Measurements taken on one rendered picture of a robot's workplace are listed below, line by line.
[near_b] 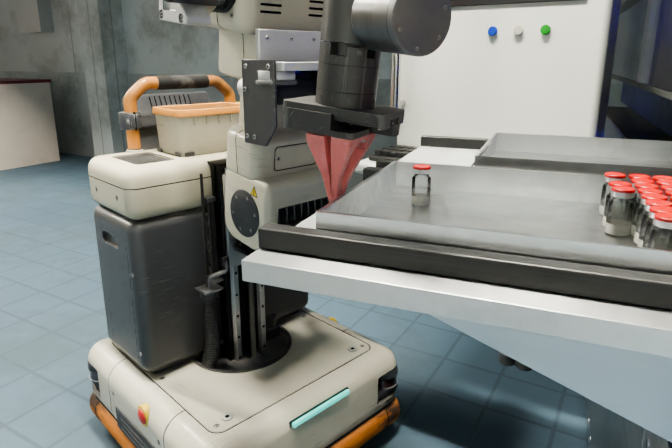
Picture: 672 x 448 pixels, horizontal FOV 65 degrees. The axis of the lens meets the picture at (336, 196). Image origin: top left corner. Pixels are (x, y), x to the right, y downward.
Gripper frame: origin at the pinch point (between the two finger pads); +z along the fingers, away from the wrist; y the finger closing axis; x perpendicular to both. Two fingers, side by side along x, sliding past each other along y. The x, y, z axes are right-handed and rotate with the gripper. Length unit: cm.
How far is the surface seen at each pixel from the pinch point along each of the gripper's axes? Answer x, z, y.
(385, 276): -9.5, 2.5, 8.8
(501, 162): 28.4, -0.6, 12.4
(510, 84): 88, -8, 6
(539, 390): 117, 89, 29
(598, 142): 54, -2, 25
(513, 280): -7.6, 0.9, 18.2
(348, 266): -8.8, 2.9, 5.4
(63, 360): 67, 105, -126
